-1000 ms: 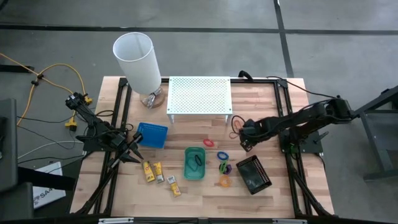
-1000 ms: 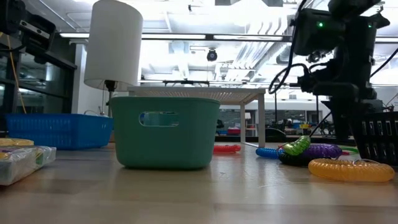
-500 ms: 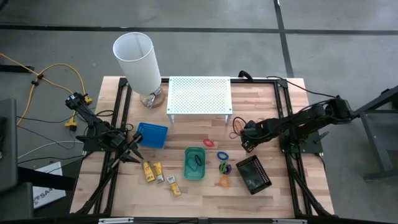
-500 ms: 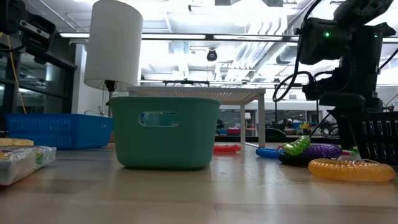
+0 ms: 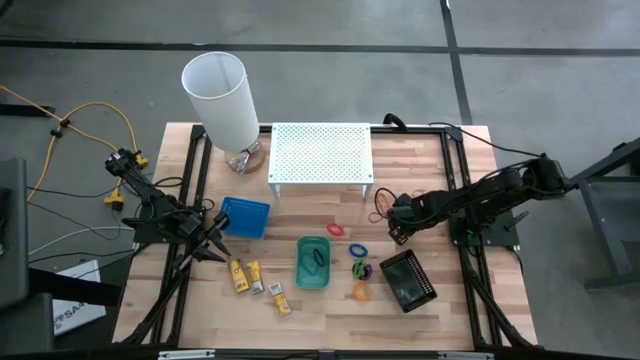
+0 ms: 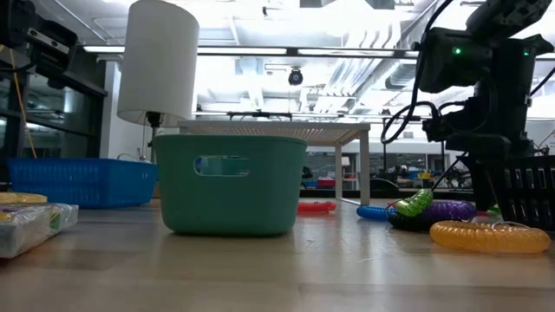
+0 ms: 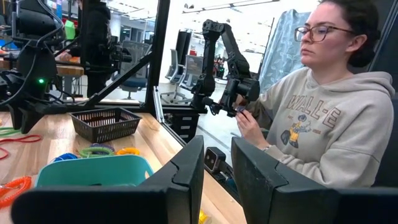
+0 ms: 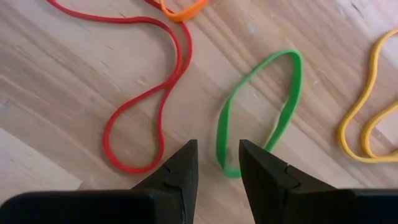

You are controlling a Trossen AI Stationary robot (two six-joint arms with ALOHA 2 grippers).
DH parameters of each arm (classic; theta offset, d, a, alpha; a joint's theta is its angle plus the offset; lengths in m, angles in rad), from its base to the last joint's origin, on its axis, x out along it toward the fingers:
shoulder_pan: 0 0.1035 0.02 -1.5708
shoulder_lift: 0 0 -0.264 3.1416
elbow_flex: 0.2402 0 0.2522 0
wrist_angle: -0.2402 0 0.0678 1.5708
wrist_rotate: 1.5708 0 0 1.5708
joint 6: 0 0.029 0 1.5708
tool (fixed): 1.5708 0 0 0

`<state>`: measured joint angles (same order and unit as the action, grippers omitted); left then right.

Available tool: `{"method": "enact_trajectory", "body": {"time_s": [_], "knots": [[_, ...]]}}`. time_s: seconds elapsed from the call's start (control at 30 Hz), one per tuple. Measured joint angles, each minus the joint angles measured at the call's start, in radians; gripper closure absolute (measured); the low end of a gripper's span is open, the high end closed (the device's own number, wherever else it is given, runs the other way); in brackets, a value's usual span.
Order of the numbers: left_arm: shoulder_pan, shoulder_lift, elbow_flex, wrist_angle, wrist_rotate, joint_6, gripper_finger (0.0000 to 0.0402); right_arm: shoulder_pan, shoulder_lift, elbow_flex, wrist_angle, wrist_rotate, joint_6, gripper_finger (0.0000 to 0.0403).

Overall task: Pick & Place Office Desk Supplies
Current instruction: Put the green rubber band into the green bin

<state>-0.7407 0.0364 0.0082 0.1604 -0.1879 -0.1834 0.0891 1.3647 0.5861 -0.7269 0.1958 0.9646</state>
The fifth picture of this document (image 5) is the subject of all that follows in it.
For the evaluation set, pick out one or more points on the teal plastic bin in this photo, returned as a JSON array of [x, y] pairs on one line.
[[312, 285]]

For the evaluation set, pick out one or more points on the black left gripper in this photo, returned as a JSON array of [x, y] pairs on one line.
[[192, 230]]

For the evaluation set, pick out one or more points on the black aluminium table frame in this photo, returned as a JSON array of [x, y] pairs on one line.
[[425, 131]]

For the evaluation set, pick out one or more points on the wooden lamp base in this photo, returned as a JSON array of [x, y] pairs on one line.
[[252, 162]]

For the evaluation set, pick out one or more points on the black plastic basket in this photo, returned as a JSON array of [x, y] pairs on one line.
[[407, 282]]

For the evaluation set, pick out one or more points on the black floor bar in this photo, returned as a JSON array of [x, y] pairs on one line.
[[30, 110]]

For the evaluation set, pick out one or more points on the red rubber band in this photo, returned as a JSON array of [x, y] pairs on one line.
[[375, 220]]

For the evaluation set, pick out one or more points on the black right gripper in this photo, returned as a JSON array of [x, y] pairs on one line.
[[402, 217]]

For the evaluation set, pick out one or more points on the purple spiral wrist coil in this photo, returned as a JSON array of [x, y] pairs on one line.
[[370, 272]]

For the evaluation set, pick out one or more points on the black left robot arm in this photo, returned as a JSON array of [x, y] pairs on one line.
[[150, 210]]

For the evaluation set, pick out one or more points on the blue plastic basket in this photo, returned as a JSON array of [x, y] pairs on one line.
[[245, 217]]

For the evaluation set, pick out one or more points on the silver metal bracket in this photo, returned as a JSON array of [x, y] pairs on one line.
[[185, 355], [465, 356]]

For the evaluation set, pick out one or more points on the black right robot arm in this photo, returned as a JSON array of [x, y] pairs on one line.
[[480, 192]]

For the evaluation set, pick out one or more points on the black equipment cabinet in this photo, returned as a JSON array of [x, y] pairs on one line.
[[12, 225]]

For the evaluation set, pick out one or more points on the yellow snack packets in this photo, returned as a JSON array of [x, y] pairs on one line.
[[280, 300]]

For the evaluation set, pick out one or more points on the white cylindrical lamp shade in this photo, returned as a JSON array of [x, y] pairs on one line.
[[220, 105]]

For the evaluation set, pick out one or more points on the green rubber band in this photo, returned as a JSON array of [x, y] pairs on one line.
[[305, 267]]

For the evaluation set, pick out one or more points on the white printed sign board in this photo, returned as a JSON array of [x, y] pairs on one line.
[[75, 320]]

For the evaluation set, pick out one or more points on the black rubber band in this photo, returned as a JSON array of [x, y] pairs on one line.
[[324, 257]]

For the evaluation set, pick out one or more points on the dark metal stand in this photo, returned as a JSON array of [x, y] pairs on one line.
[[600, 210]]

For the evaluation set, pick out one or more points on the blue spiral wrist coil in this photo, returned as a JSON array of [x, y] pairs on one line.
[[351, 250]]

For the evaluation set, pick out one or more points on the white perforated metal shelf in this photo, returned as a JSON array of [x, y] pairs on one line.
[[320, 152]]

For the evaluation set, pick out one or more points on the amber spiral wrist coil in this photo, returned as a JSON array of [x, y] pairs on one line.
[[355, 292]]

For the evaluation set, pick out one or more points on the red-orange spiral wrist coil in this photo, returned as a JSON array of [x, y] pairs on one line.
[[330, 229]]

